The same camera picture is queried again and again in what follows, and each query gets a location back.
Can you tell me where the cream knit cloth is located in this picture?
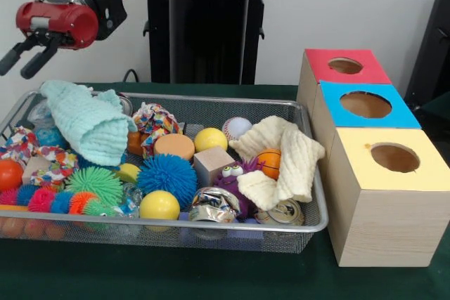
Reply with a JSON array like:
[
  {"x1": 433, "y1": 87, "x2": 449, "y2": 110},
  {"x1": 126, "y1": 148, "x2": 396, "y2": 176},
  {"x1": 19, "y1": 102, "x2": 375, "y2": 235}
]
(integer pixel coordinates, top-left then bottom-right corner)
[{"x1": 228, "y1": 115, "x2": 326, "y2": 211}]

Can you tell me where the purple spiky eyed toy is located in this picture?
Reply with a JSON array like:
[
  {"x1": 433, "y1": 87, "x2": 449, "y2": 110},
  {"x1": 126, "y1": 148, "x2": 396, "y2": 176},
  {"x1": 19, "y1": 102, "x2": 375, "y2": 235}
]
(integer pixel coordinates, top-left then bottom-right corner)
[{"x1": 212, "y1": 159, "x2": 261, "y2": 222}]

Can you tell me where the yellow ball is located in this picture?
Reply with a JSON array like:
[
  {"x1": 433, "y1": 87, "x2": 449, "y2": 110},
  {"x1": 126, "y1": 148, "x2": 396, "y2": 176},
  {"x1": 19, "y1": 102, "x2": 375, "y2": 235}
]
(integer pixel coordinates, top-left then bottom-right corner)
[
  {"x1": 139, "y1": 190, "x2": 181, "y2": 233},
  {"x1": 193, "y1": 127, "x2": 229, "y2": 153}
]

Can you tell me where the rainbow spiky caterpillar toy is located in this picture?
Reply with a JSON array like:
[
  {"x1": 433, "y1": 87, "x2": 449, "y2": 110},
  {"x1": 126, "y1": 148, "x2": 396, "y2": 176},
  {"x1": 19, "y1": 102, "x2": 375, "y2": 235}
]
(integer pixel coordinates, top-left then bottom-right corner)
[{"x1": 0, "y1": 183, "x2": 119, "y2": 217}]

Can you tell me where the clear mesh bin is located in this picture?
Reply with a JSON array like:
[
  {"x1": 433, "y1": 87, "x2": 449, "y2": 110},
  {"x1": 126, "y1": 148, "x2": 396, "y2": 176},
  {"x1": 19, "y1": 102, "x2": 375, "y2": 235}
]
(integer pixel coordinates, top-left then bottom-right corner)
[{"x1": 0, "y1": 89, "x2": 330, "y2": 254}]

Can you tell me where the wooden cube block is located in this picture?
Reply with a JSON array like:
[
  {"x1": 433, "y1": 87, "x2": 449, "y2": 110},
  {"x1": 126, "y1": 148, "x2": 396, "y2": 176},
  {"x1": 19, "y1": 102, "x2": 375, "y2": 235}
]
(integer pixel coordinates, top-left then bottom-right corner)
[{"x1": 193, "y1": 145, "x2": 236, "y2": 188}]

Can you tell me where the white printed ball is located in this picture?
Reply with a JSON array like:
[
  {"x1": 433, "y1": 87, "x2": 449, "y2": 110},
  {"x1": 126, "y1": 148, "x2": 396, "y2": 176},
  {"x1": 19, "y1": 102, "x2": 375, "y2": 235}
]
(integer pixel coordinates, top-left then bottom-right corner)
[{"x1": 221, "y1": 117, "x2": 253, "y2": 140}]

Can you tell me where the orange toy basketball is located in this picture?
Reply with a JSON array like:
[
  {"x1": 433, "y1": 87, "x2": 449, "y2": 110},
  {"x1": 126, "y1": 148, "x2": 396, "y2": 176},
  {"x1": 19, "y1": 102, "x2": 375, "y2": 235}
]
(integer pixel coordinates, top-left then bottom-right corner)
[{"x1": 255, "y1": 148, "x2": 283, "y2": 180}]

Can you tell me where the dark green table cloth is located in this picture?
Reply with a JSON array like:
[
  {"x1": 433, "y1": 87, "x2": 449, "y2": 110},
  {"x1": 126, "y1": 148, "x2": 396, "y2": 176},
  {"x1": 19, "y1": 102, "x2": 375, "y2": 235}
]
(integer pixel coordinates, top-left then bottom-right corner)
[{"x1": 0, "y1": 81, "x2": 450, "y2": 300}]

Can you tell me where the blue white crushed can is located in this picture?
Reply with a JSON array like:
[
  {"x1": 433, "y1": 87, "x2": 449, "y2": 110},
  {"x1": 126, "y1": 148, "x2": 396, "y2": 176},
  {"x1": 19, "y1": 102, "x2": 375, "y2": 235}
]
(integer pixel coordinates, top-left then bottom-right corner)
[{"x1": 188, "y1": 187, "x2": 242, "y2": 223}]

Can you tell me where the red orange ball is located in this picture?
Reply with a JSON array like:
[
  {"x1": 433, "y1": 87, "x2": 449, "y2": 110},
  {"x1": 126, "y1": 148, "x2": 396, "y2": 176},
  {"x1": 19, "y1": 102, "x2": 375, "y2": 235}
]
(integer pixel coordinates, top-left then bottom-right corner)
[{"x1": 0, "y1": 158, "x2": 25, "y2": 192}]

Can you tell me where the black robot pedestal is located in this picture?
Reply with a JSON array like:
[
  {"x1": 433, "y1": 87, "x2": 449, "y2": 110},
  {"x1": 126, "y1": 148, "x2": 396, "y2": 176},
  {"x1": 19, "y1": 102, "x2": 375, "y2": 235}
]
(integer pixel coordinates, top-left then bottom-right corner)
[{"x1": 136, "y1": 0, "x2": 282, "y2": 85}]

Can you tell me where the orange round sponge disc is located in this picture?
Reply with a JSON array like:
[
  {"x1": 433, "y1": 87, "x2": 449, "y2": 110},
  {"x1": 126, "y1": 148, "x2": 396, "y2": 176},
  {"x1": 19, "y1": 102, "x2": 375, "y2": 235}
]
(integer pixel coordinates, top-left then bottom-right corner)
[{"x1": 153, "y1": 133, "x2": 196, "y2": 161}]

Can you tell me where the black upright panel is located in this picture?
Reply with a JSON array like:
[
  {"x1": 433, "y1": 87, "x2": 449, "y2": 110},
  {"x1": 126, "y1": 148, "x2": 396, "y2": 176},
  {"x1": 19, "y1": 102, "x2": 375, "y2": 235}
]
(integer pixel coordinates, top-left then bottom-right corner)
[{"x1": 404, "y1": 0, "x2": 450, "y2": 104}]

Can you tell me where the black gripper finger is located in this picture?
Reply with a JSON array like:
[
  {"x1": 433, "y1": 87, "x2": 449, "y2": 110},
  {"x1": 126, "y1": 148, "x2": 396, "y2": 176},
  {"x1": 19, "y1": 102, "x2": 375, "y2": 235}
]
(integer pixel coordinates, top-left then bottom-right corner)
[
  {"x1": 20, "y1": 37, "x2": 60, "y2": 80},
  {"x1": 0, "y1": 32, "x2": 38, "y2": 77}
]

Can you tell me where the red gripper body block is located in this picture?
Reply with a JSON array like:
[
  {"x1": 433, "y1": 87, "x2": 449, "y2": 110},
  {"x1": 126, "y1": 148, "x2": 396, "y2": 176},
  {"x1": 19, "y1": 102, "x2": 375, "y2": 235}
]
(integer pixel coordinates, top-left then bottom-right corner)
[{"x1": 15, "y1": 0, "x2": 100, "y2": 51}]

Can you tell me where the wooden box with three holes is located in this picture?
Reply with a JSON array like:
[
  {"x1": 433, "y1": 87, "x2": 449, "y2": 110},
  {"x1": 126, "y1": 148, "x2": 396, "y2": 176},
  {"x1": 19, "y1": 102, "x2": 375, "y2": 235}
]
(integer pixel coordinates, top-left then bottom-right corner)
[{"x1": 296, "y1": 48, "x2": 450, "y2": 268}]

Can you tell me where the black cable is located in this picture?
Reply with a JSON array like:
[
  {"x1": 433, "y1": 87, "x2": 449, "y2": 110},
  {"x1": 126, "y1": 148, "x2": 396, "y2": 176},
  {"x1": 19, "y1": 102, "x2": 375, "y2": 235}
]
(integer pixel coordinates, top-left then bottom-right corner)
[{"x1": 122, "y1": 67, "x2": 141, "y2": 84}]

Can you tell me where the green covered side table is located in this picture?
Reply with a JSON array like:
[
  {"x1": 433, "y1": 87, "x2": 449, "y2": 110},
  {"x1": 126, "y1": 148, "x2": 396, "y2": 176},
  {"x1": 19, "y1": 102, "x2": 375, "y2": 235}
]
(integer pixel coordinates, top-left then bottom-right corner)
[{"x1": 418, "y1": 89, "x2": 450, "y2": 115}]

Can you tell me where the blue spiky eyed toy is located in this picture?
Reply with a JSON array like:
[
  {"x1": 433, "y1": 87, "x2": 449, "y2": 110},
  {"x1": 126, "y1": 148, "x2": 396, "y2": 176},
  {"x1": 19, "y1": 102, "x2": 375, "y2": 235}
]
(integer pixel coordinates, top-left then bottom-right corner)
[{"x1": 136, "y1": 154, "x2": 198, "y2": 209}]

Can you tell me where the light blue knit cloth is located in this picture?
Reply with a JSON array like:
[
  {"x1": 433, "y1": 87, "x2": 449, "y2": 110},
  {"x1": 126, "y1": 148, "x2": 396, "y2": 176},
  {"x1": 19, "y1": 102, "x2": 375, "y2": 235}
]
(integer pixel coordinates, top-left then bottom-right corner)
[{"x1": 39, "y1": 80, "x2": 139, "y2": 167}]

